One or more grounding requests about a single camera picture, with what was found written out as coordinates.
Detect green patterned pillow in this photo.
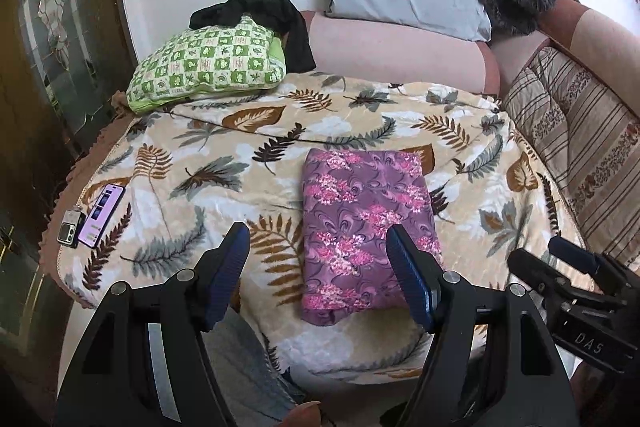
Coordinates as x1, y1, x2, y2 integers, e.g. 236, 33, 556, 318
126, 15, 286, 114

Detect person's grey trouser legs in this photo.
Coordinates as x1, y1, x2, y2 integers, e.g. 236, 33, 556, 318
203, 309, 310, 426

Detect pink sofa backrest cushion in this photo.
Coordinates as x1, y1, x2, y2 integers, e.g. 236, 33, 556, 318
303, 11, 500, 95

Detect pink sofa armrest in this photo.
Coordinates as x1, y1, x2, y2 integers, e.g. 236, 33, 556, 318
490, 0, 640, 114

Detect leaf-patterned beige blanket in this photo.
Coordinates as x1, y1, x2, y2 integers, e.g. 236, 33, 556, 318
56, 74, 582, 385

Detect purple floral cloth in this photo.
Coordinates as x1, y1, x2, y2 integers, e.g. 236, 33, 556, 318
302, 148, 442, 326

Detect small grey flip phone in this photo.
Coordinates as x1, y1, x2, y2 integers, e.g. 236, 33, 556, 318
56, 207, 86, 248

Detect person's left hand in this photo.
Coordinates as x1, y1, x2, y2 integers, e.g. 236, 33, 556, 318
278, 401, 321, 427

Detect pink smartphone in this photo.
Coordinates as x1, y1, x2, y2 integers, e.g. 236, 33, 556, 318
78, 183, 125, 248

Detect striped beige cushion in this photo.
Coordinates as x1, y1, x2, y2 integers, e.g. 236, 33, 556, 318
503, 46, 639, 268

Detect black garment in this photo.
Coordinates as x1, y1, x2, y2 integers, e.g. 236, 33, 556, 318
189, 0, 317, 74

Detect wooden glass cabinet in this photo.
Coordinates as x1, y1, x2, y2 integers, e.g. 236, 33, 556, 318
1, 0, 134, 353

